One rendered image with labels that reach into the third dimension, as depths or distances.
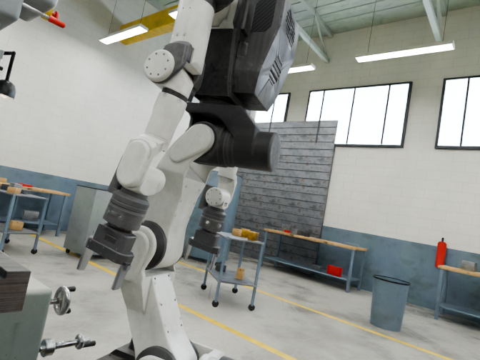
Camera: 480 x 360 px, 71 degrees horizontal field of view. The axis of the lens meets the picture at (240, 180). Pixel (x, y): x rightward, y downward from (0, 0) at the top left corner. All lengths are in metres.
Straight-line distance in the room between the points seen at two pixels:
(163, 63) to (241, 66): 0.24
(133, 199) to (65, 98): 7.92
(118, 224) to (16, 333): 0.74
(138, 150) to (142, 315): 0.50
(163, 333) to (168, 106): 0.62
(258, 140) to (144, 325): 0.61
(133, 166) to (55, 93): 7.85
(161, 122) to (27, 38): 7.86
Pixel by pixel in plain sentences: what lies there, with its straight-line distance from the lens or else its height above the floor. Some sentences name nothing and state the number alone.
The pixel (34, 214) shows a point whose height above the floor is 0.36.
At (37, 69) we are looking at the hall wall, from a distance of 8.56.
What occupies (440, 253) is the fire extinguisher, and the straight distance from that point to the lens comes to 7.61.
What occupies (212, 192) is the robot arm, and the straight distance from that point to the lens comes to 1.21.
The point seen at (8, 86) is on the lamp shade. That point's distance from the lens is 1.53.
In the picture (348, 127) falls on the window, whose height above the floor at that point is 3.61.
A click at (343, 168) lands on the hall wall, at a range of 8.47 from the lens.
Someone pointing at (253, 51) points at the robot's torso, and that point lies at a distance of 0.99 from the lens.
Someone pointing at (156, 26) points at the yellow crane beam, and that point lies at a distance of 8.32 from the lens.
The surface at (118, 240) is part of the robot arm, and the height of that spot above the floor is 1.04.
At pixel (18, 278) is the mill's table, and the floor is 0.95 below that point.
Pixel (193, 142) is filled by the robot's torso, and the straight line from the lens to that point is 0.97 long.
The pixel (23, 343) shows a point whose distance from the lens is 1.49.
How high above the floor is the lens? 1.15
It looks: 5 degrees up
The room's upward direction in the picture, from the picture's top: 11 degrees clockwise
